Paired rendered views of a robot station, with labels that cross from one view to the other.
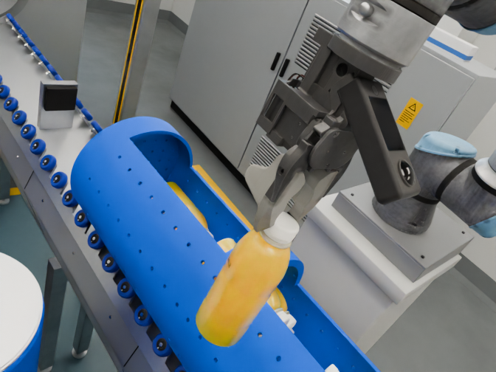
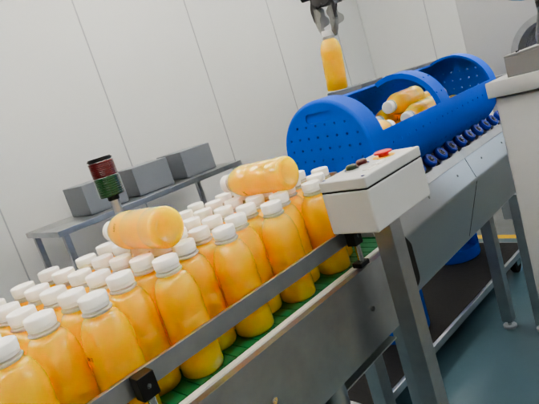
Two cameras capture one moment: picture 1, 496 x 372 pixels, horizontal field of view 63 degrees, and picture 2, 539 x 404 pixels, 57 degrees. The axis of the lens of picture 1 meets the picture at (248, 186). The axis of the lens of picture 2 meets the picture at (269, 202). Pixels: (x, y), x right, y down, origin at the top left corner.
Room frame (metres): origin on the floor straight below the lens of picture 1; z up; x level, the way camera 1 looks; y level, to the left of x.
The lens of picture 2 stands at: (0.36, -1.72, 1.26)
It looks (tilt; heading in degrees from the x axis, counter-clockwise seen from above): 11 degrees down; 102
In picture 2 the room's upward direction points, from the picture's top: 17 degrees counter-clockwise
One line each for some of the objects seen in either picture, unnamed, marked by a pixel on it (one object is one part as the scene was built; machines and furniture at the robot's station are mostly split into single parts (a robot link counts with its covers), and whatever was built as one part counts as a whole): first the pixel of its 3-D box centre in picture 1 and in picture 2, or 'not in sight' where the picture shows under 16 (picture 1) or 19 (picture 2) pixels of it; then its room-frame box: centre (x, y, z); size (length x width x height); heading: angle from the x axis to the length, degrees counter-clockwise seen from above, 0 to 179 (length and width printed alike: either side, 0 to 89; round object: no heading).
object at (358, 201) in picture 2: not in sight; (376, 187); (0.38, -0.80, 1.05); 0.20 x 0.10 x 0.10; 55
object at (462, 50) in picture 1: (449, 43); not in sight; (2.31, -0.63, 1.48); 0.24 x 0.12 x 0.08; 60
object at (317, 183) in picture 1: (297, 185); (338, 18); (0.41, -0.05, 1.45); 0.06 x 0.03 x 0.09; 51
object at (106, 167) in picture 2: not in sight; (103, 168); (-0.26, -0.57, 1.23); 0.06 x 0.06 x 0.04
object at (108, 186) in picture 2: not in sight; (109, 185); (-0.26, -0.57, 1.18); 0.06 x 0.06 x 0.05
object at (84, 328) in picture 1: (89, 306); (529, 263); (0.92, 0.35, 0.31); 0.06 x 0.06 x 0.63; 55
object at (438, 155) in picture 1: (438, 163); not in sight; (0.91, -0.38, 1.37); 0.13 x 0.12 x 0.14; 45
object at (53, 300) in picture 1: (50, 321); (496, 263); (0.81, 0.44, 0.31); 0.06 x 0.06 x 0.63; 55
